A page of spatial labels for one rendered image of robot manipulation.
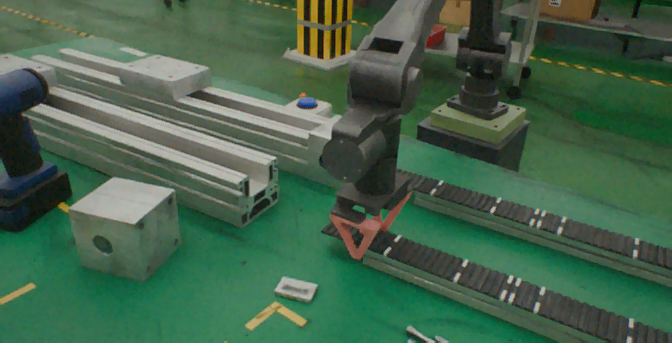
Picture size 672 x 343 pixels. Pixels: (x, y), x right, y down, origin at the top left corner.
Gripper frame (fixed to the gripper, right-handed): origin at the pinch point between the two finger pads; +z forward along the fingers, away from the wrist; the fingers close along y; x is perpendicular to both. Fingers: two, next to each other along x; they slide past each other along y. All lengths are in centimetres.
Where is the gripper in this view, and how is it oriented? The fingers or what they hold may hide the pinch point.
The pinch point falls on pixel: (369, 239)
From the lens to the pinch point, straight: 76.2
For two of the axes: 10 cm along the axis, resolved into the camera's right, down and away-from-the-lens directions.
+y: -5.1, 3.8, -7.7
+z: -0.4, 8.9, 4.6
